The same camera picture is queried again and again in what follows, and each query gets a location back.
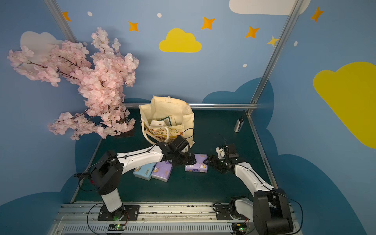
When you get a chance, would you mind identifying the green circuit board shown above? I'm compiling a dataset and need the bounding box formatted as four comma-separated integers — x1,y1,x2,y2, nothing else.
232,223,248,235
107,224,126,232

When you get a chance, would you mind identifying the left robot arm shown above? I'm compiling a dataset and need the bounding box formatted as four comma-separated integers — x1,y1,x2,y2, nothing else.
90,141,196,213

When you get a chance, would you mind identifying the left green circuit board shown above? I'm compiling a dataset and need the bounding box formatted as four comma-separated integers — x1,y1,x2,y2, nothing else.
107,224,126,232

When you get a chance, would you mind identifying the light blue tissue pack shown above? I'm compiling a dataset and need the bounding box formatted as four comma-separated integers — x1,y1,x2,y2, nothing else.
133,163,156,181

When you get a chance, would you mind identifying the pink cherry blossom tree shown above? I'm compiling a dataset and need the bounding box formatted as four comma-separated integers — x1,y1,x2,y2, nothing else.
8,28,139,141

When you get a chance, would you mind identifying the aluminium front rail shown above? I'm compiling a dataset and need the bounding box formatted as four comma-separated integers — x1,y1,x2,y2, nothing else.
46,201,303,235

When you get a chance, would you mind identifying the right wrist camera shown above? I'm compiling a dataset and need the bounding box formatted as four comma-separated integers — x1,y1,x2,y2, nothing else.
215,144,239,159

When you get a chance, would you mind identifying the right side frame rail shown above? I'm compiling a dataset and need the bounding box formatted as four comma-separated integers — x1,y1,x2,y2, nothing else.
247,113,279,189

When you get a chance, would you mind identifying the red spray bottle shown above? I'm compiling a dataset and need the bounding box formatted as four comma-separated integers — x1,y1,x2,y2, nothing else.
73,172,92,184

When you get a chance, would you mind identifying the vertical frame post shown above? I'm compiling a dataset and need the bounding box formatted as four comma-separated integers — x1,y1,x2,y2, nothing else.
44,0,77,43
250,0,305,106

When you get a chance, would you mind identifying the cream canvas tote bag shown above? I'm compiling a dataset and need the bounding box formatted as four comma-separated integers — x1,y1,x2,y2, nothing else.
139,96,195,147

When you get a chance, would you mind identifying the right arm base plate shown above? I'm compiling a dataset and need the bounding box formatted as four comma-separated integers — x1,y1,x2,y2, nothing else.
213,204,246,220

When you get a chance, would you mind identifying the right vertical frame post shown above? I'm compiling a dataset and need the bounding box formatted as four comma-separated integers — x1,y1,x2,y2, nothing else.
250,0,305,106

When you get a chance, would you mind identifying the purple tissue pack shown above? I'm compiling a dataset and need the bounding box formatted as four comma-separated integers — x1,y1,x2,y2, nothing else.
151,161,173,182
185,154,208,173

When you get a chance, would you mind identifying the right green circuit board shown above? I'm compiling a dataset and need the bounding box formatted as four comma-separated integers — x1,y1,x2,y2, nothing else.
232,223,248,235

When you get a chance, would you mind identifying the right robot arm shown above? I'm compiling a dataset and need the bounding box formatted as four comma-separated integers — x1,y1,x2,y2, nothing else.
207,156,294,235

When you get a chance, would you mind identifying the green white tissue pack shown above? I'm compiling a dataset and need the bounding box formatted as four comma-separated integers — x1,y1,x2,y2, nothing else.
160,116,177,127

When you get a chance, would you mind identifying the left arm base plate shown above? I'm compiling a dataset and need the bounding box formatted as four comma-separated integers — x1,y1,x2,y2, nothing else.
98,205,140,221

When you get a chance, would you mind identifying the left vertical frame post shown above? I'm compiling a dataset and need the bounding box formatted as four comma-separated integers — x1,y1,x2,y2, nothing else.
44,0,77,43

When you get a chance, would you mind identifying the white Toni&Guy spray bottle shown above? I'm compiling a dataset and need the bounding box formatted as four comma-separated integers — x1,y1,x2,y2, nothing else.
234,117,244,133

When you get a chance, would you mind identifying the colourful cartoon tissue pack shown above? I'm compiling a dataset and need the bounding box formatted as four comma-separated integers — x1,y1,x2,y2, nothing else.
150,120,166,127

